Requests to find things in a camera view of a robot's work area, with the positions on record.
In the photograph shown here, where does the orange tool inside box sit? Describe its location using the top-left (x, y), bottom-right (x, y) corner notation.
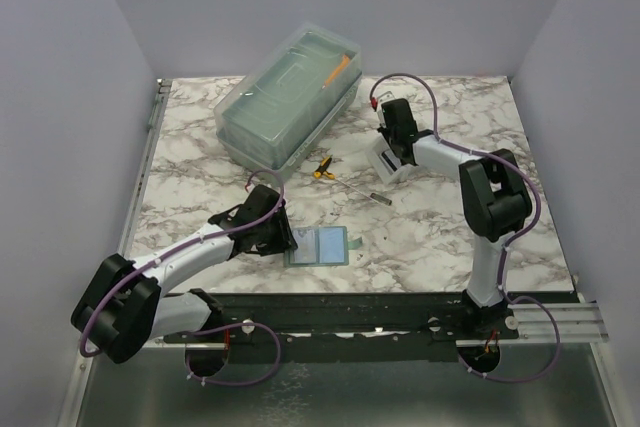
top-left (322, 54), bottom-right (351, 88)

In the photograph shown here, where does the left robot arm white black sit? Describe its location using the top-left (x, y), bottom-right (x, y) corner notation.
top-left (71, 185), bottom-right (297, 364)

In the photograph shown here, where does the small metal clip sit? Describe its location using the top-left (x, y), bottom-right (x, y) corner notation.
top-left (370, 193), bottom-right (392, 206)

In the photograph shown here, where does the white card tray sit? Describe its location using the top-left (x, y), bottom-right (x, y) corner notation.
top-left (366, 140), bottom-right (414, 186)

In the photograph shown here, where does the black front mounting rail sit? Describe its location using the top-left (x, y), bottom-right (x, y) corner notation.
top-left (164, 293), bottom-right (518, 363)

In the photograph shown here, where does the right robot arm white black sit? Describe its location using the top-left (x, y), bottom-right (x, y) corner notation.
top-left (372, 99), bottom-right (532, 339)

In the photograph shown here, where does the clear plastic storage box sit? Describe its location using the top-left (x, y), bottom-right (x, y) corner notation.
top-left (214, 23), bottom-right (362, 180)

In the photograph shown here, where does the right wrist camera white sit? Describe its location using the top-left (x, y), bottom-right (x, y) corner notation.
top-left (372, 90), bottom-right (396, 123)

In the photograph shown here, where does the white card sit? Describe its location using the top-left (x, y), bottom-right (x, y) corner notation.
top-left (292, 228), bottom-right (317, 264)

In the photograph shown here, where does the green leather card holder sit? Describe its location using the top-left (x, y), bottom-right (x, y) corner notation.
top-left (283, 226), bottom-right (363, 268)

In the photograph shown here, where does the yellow black small screwdriver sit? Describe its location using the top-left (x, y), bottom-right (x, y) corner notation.
top-left (313, 156), bottom-right (336, 180)

